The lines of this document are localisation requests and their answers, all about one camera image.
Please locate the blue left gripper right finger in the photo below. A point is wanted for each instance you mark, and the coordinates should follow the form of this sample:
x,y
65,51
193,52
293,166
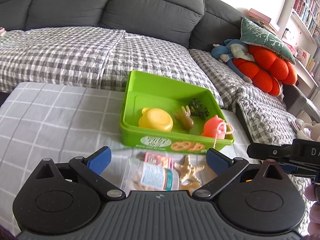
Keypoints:
x,y
217,161

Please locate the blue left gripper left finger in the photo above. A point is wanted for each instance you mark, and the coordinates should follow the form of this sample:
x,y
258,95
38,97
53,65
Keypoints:
x,y
99,160

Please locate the beige starfish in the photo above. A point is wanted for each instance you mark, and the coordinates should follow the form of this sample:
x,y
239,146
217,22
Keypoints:
x,y
187,171

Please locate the pink pig toy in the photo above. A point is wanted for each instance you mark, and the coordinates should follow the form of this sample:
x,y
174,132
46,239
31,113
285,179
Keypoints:
x,y
217,129

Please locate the clear cotton swab jar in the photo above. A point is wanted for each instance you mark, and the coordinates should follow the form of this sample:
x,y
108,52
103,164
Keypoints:
x,y
142,176

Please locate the pink card pack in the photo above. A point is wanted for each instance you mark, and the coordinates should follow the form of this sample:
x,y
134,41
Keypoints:
x,y
159,160

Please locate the brown rubber hand toy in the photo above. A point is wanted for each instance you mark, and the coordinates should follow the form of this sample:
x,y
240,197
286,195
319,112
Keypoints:
x,y
184,116

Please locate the person right hand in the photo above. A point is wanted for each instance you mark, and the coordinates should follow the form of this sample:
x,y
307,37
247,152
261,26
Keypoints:
x,y
313,228

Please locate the grey patterned quilt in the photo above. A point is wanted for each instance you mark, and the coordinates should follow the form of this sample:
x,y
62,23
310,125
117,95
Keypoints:
x,y
270,125

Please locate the light grid ottoman cloth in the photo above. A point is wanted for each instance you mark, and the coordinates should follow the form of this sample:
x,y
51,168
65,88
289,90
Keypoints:
x,y
59,122

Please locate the green plastic storage box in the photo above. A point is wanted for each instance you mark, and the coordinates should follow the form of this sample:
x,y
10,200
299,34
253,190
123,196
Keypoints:
x,y
144,90

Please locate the red pumpkin cushion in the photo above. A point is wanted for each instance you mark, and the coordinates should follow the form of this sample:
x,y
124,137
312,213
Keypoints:
x,y
268,71

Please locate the grey checkered sofa cover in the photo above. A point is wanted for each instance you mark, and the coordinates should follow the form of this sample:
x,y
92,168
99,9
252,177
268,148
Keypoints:
x,y
102,58

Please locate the blue plush monkey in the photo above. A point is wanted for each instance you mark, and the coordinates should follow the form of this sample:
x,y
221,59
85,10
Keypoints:
x,y
233,49

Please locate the white bookshelf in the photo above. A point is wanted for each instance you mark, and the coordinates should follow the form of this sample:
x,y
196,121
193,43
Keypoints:
x,y
302,38

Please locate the green snowflake pillow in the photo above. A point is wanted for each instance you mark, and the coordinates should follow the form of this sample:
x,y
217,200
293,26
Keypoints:
x,y
254,35

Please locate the dark grey sofa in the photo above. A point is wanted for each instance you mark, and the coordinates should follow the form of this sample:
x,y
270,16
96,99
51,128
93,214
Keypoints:
x,y
194,24

